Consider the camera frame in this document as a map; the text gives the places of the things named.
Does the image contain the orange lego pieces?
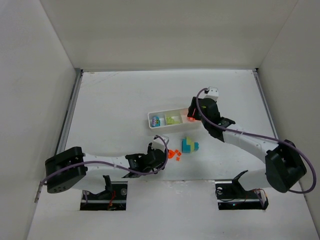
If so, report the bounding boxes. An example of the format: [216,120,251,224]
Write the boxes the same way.
[168,149,182,161]

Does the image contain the teal frog lego brick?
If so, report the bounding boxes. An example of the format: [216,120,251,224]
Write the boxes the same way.
[151,116,161,128]

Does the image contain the orange round lego dish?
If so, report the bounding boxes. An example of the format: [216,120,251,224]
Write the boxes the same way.
[187,115,196,122]

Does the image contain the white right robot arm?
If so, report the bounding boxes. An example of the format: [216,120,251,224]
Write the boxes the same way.
[187,96,307,193]

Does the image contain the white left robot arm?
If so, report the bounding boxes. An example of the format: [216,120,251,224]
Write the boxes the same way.
[43,142,168,194]

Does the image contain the white divided plastic tray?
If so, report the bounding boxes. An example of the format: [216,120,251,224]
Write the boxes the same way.
[147,108,202,134]

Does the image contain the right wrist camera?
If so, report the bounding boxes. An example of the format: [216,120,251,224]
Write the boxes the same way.
[204,86,219,102]

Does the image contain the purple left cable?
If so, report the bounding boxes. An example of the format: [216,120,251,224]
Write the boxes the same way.
[41,134,170,186]

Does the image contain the purple cable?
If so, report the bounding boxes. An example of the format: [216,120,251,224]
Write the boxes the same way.
[195,87,316,195]
[41,134,170,186]

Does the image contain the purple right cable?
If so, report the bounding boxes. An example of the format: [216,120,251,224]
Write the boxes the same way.
[195,87,316,195]

